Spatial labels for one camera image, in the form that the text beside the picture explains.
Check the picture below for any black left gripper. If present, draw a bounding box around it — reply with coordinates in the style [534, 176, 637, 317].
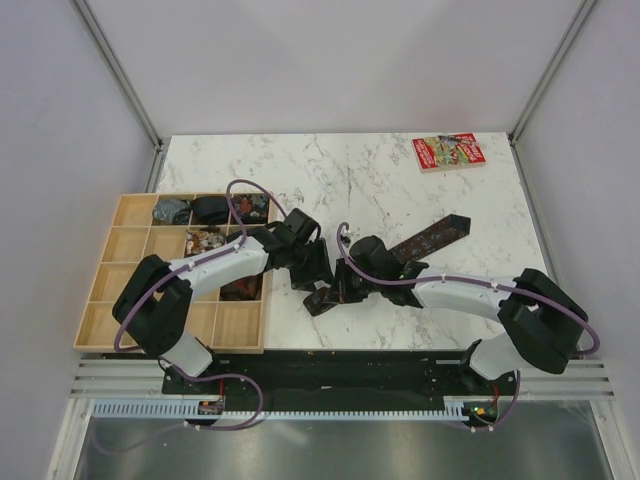
[287, 238, 333, 293]

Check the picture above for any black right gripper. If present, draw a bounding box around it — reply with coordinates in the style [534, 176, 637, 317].
[324, 257, 383, 304]

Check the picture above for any brown floral necktie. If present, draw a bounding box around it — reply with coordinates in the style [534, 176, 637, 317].
[303, 214, 471, 317]

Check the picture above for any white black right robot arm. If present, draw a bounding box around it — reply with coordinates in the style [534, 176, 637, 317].
[336, 224, 600, 394]

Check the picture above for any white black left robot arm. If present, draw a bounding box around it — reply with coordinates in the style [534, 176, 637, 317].
[112, 208, 333, 393]

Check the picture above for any red brown rolled tie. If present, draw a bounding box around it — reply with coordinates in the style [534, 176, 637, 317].
[219, 275, 263, 301]

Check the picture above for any dark multicolour rolled tie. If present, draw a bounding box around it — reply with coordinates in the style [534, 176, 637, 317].
[232, 193, 269, 224]

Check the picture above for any wooden compartment tray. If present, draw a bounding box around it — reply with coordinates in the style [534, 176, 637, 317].
[73, 192, 272, 353]

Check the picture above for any beige patterned rolled tie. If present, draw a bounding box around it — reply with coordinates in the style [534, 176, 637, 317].
[184, 226, 226, 257]

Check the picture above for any black rolled tie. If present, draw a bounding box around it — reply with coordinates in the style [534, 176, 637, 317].
[191, 195, 230, 226]

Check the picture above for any grey rolled tie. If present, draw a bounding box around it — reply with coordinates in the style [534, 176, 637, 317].
[152, 198, 191, 225]

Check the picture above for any red paperback book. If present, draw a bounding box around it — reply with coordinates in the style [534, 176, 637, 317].
[411, 133, 486, 173]

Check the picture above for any white slotted cable duct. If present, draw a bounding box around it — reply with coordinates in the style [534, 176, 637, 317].
[92, 396, 474, 420]

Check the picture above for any aluminium frame rail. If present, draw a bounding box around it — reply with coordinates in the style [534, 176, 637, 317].
[70, 359, 615, 401]

